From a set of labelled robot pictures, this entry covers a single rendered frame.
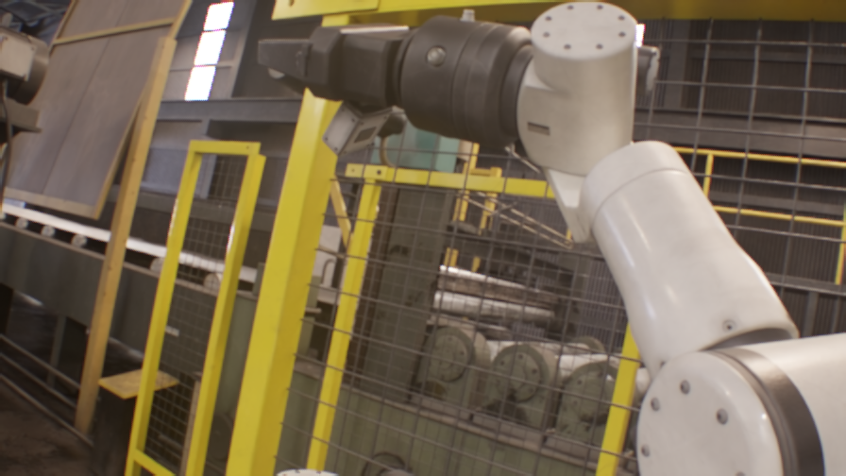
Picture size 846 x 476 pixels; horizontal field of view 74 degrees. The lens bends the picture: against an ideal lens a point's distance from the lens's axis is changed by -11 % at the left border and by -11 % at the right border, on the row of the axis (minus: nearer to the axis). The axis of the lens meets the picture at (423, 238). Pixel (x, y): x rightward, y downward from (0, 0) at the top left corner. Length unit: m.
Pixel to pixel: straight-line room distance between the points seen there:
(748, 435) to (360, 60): 0.36
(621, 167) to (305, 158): 0.60
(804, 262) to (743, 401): 11.30
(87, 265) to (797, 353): 4.82
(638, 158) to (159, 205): 7.67
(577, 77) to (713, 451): 0.23
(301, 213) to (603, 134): 0.54
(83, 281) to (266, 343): 4.11
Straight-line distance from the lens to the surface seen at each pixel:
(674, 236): 0.31
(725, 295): 0.29
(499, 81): 0.41
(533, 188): 2.10
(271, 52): 0.52
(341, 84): 0.48
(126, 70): 4.84
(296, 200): 0.87
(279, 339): 0.87
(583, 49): 0.37
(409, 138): 2.74
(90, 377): 4.31
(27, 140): 5.79
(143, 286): 4.25
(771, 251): 11.52
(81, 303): 4.93
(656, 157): 0.35
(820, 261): 11.53
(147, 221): 8.11
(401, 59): 0.46
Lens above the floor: 1.45
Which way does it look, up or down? 4 degrees up
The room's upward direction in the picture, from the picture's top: 12 degrees clockwise
